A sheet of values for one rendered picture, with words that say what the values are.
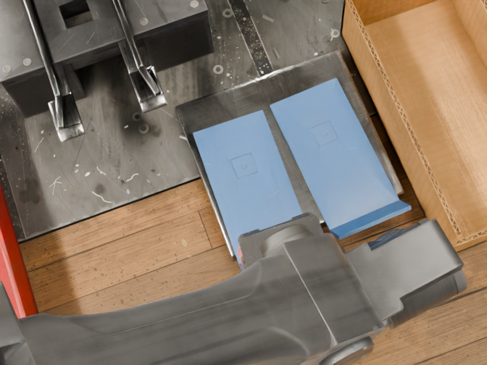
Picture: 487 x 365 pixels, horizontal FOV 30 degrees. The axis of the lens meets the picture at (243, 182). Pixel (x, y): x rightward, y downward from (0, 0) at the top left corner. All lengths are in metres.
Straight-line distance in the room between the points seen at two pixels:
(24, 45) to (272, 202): 0.27
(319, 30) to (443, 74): 0.13
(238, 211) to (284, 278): 0.32
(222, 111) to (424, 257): 0.33
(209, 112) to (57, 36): 0.16
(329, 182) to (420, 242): 0.25
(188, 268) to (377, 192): 0.19
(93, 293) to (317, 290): 0.37
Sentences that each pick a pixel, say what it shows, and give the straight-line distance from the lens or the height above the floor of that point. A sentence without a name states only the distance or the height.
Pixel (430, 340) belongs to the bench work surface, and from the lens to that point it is 0.84.
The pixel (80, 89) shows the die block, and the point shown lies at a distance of 0.90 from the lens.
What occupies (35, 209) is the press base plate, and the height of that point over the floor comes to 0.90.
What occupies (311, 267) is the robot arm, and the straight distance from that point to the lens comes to 0.53.
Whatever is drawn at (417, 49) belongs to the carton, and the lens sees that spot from 0.92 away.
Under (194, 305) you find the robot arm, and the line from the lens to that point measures 0.47.
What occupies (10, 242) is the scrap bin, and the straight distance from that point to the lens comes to 0.85.
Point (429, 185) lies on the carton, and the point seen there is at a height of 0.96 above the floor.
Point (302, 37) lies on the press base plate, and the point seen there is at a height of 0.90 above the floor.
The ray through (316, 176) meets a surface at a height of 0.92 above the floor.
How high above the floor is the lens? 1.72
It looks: 70 degrees down
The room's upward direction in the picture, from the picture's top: 8 degrees counter-clockwise
